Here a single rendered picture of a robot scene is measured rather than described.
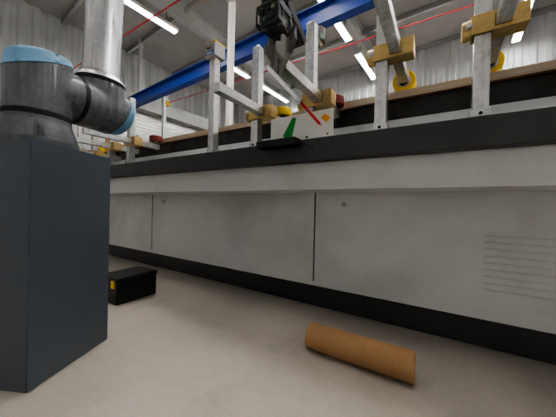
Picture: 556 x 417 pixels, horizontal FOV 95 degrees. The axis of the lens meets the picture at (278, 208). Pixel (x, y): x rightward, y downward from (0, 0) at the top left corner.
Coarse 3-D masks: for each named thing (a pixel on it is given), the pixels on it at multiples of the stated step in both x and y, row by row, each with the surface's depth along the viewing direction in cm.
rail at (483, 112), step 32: (384, 128) 79; (416, 128) 73; (448, 128) 69; (480, 128) 65; (512, 128) 62; (544, 128) 59; (160, 160) 138; (192, 160) 124; (224, 160) 113; (256, 160) 103; (288, 160) 95; (320, 160) 89
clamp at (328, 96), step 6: (324, 90) 89; (330, 90) 88; (324, 96) 89; (330, 96) 88; (306, 102) 93; (312, 102) 92; (318, 102) 91; (324, 102) 89; (330, 102) 88; (300, 108) 96; (318, 108) 94; (324, 108) 94
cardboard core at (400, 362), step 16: (320, 336) 78; (336, 336) 76; (352, 336) 75; (336, 352) 74; (352, 352) 72; (368, 352) 70; (384, 352) 68; (400, 352) 67; (368, 368) 70; (384, 368) 67; (400, 368) 65
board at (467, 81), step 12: (552, 60) 74; (492, 72) 81; (504, 72) 80; (516, 72) 78; (528, 72) 77; (540, 72) 76; (432, 84) 90; (444, 84) 88; (456, 84) 86; (468, 84) 84; (372, 96) 101; (396, 96) 96; (408, 96) 94; (348, 108) 107; (192, 132) 158; (204, 132) 152
